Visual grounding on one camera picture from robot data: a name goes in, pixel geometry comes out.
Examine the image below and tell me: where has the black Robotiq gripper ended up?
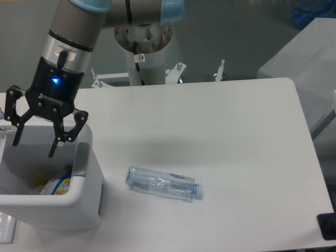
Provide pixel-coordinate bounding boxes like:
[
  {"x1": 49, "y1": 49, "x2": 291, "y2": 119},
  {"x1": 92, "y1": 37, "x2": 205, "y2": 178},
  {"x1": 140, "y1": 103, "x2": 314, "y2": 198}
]
[{"x1": 4, "y1": 55, "x2": 89, "y2": 158}]

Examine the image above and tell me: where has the blue snack wrapper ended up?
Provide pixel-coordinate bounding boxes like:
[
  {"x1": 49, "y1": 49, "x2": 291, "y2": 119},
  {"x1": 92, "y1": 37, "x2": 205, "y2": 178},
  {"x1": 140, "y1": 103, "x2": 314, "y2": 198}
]
[{"x1": 40, "y1": 164, "x2": 73, "y2": 195}]

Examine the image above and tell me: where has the clear crushed plastic bottle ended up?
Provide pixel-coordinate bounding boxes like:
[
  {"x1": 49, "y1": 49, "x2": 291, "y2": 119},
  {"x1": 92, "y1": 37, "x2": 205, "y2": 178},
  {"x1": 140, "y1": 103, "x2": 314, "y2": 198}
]
[{"x1": 125, "y1": 166, "x2": 204, "y2": 202}]

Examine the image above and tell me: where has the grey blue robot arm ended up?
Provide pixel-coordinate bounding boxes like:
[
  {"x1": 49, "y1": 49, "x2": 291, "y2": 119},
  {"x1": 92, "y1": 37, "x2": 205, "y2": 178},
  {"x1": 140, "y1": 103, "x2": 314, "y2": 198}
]
[{"x1": 4, "y1": 1, "x2": 185, "y2": 157}]

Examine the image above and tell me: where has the white trash can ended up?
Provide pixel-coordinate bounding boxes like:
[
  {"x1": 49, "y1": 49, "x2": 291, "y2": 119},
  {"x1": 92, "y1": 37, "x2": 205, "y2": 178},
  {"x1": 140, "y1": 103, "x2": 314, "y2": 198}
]
[{"x1": 1, "y1": 120, "x2": 104, "y2": 229}]

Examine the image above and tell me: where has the yellow white trash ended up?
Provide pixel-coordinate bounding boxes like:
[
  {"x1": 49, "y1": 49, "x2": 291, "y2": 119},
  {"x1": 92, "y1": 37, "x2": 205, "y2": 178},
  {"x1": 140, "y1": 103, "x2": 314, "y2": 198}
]
[{"x1": 32, "y1": 175, "x2": 51, "y2": 194}]

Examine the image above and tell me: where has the blue patterned object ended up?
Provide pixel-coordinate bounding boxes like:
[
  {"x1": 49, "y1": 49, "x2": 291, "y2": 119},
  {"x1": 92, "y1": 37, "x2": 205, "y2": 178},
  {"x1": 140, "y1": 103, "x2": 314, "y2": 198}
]
[{"x1": 0, "y1": 108, "x2": 4, "y2": 120}]

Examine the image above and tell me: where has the grey covered side table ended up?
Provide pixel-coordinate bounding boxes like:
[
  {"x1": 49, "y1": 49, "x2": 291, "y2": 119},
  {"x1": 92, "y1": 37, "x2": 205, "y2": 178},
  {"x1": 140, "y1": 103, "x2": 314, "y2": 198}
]
[{"x1": 257, "y1": 18, "x2": 335, "y2": 139}]

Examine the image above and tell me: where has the blue plastic bag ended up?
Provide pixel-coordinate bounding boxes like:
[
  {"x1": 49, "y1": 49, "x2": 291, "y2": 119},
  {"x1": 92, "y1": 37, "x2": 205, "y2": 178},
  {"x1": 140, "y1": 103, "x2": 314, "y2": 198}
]
[{"x1": 290, "y1": 1, "x2": 335, "y2": 30}]

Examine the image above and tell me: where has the white pedestal foot bracket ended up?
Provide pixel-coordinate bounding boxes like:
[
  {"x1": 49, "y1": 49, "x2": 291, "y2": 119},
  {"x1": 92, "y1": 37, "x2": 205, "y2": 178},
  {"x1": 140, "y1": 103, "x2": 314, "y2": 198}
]
[{"x1": 91, "y1": 68, "x2": 130, "y2": 88}]

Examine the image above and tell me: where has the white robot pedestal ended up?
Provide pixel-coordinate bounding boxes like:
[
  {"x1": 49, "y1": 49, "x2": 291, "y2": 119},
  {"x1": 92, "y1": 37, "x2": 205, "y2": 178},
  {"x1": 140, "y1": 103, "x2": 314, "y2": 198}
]
[{"x1": 114, "y1": 22, "x2": 173, "y2": 86}]

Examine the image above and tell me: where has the black clamp mount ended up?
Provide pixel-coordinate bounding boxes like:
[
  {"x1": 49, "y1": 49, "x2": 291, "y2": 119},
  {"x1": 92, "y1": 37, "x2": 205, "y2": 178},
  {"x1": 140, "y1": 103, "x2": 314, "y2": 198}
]
[{"x1": 317, "y1": 213, "x2": 335, "y2": 240}]

